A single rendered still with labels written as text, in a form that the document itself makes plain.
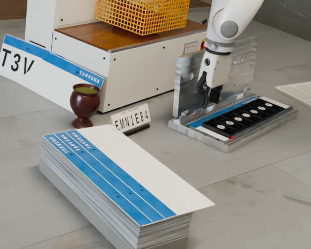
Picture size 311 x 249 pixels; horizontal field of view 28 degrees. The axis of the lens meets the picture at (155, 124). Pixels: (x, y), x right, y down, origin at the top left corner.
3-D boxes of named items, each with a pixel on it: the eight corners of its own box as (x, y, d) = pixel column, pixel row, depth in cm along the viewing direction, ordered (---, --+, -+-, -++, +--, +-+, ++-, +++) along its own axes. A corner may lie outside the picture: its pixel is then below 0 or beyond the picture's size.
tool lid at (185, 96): (181, 57, 171) (176, 56, 172) (177, 122, 178) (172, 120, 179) (257, 36, 205) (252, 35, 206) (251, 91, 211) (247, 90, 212)
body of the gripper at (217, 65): (220, 53, 169) (213, 91, 174) (239, 47, 177) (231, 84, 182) (198, 45, 173) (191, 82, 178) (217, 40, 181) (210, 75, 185)
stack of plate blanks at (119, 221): (186, 249, 126) (193, 211, 122) (134, 266, 118) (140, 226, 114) (86, 160, 154) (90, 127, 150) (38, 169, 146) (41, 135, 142)
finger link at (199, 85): (199, 78, 171) (199, 94, 175) (214, 65, 176) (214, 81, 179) (195, 76, 172) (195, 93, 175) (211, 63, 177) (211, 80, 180)
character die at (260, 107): (270, 118, 192) (271, 115, 192) (243, 107, 197) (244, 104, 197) (277, 115, 196) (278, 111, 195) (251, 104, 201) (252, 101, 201)
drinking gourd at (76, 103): (65, 129, 168) (68, 91, 164) (68, 117, 176) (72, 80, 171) (96, 133, 169) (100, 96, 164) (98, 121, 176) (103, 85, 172)
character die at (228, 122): (239, 134, 177) (239, 131, 177) (210, 122, 182) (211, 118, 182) (247, 130, 181) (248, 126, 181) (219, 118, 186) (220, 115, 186)
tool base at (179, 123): (227, 153, 170) (230, 142, 168) (167, 126, 180) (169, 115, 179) (296, 116, 203) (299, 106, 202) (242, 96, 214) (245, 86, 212)
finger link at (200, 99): (204, 89, 174) (200, 111, 177) (210, 87, 177) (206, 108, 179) (195, 86, 176) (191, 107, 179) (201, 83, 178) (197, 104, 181)
